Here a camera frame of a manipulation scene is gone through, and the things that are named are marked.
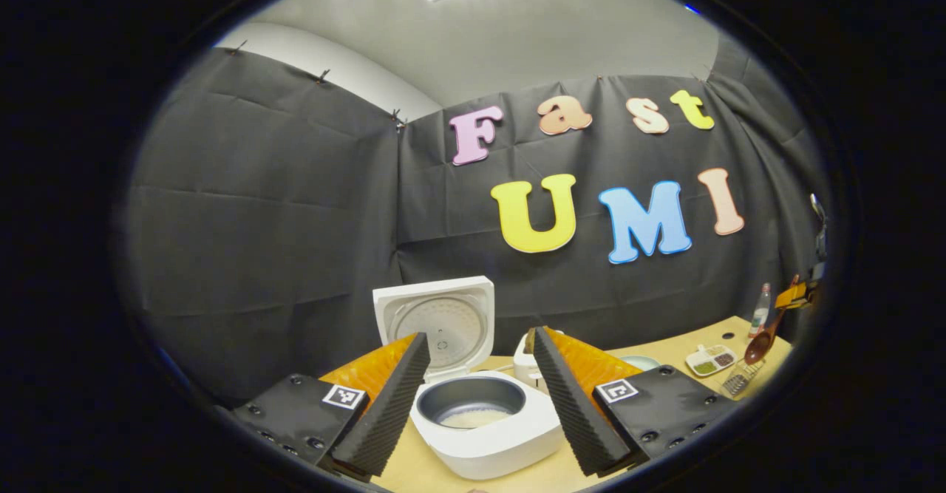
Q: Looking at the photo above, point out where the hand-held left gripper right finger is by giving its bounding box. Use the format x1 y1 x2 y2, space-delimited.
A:
532 325 755 479

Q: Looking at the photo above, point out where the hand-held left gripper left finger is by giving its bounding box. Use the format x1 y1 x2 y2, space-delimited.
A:
214 330 431 479

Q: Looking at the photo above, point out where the brown wooden spoon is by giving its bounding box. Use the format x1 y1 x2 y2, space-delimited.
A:
743 275 801 366

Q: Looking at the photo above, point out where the white rice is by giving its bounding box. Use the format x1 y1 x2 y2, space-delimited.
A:
441 408 512 429

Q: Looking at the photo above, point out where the white rice cooker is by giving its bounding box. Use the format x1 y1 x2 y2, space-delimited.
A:
372 276 565 480

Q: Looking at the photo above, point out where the clear plastic bottle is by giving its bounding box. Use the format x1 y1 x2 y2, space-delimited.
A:
749 283 772 339

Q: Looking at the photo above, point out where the white toaster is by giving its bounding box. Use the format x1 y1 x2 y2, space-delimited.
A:
514 330 552 395

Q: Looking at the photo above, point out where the white divided grain dish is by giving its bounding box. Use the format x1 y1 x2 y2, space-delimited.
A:
685 344 738 378

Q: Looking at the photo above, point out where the black backdrop cloth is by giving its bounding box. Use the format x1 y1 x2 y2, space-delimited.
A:
118 35 828 405

